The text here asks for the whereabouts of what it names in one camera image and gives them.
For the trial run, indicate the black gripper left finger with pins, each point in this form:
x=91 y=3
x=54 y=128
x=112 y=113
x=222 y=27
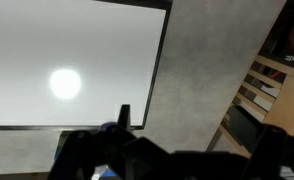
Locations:
x=87 y=153

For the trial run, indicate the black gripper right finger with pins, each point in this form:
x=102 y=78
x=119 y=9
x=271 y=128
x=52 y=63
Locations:
x=277 y=156

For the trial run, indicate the light wooden slatted chair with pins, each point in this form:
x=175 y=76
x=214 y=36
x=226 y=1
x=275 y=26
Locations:
x=287 y=100

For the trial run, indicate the black box white print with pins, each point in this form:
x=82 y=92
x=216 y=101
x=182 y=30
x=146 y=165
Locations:
x=287 y=26

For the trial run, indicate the white board black frame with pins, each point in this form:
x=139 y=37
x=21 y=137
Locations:
x=70 y=40

